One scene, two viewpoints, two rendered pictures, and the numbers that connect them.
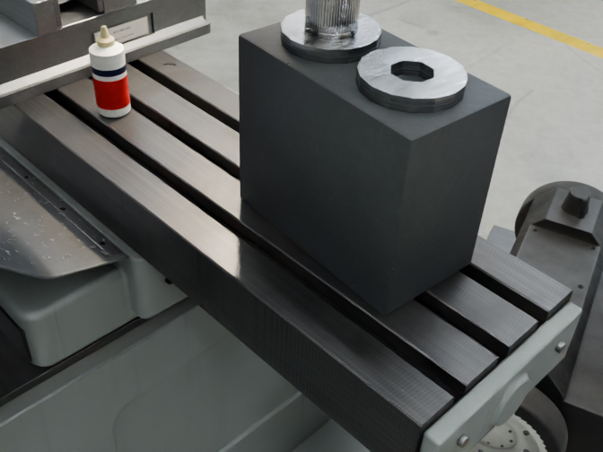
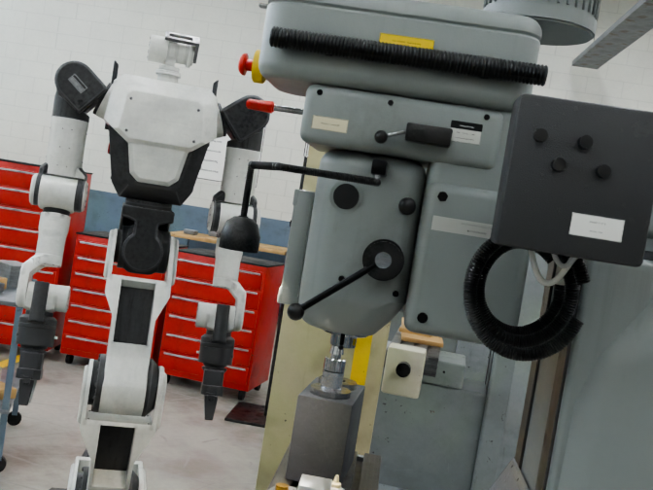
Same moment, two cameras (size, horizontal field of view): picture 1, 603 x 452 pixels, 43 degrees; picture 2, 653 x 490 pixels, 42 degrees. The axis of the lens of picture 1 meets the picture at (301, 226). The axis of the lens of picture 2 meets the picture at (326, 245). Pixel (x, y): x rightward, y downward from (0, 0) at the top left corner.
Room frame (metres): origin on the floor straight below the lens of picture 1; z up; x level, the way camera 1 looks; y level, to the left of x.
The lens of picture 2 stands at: (1.84, 1.38, 1.54)
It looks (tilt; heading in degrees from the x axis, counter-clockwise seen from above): 3 degrees down; 231
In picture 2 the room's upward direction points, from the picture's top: 9 degrees clockwise
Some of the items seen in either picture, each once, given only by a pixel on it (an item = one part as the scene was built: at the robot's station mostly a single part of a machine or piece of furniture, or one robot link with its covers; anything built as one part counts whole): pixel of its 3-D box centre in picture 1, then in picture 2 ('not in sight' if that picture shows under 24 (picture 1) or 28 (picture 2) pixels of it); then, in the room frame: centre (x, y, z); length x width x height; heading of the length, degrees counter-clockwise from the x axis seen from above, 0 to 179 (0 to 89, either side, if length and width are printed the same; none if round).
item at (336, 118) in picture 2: not in sight; (400, 132); (0.79, 0.25, 1.68); 0.34 x 0.24 x 0.10; 136
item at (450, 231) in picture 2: not in sight; (465, 261); (0.68, 0.35, 1.47); 0.24 x 0.19 x 0.26; 46
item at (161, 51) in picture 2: not in sight; (168, 55); (0.85, -0.60, 1.84); 0.10 x 0.07 x 0.09; 155
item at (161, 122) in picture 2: not in sight; (157, 136); (0.82, -0.65, 1.63); 0.34 x 0.30 x 0.36; 155
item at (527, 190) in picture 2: not in sight; (576, 180); (0.84, 0.66, 1.62); 0.20 x 0.09 x 0.21; 136
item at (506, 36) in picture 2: not in sight; (397, 58); (0.81, 0.23, 1.81); 0.47 x 0.26 x 0.16; 136
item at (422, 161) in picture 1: (359, 146); (326, 427); (0.60, -0.05, 1.03); 0.22 x 0.12 x 0.20; 42
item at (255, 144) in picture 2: not in sight; (246, 123); (0.63, -0.54, 1.70); 0.12 x 0.09 x 0.14; 65
